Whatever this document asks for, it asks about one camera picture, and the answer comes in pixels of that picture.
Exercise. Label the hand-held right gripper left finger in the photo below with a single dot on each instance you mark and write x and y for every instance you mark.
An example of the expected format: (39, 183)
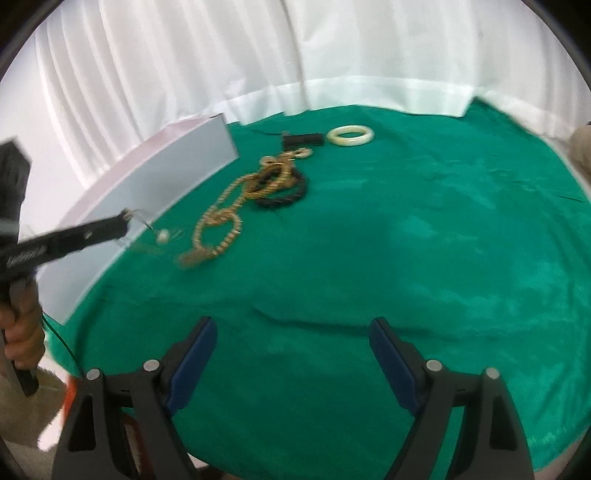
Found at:
(196, 364)

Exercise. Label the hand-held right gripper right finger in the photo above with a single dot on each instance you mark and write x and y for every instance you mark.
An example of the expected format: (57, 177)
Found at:
(392, 364)

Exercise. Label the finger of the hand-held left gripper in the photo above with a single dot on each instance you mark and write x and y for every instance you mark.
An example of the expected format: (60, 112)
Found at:
(87, 235)

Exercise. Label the white cardboard box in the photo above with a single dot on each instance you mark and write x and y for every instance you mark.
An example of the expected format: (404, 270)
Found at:
(161, 175)

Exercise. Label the black oblong accessory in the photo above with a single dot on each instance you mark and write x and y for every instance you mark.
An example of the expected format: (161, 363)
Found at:
(302, 139)

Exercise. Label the pale jade bangle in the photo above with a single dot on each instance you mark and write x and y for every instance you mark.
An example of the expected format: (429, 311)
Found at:
(331, 136)

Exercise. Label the person's left hand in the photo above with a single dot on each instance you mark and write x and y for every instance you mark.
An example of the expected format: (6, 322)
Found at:
(23, 332)

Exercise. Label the green velvet cloth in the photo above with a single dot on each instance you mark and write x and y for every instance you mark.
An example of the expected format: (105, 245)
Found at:
(369, 258)

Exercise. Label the white pleated curtain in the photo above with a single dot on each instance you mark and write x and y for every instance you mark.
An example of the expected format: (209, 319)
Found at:
(138, 69)

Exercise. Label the beige blurred object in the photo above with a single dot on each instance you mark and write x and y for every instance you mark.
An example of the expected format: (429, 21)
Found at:
(581, 145)

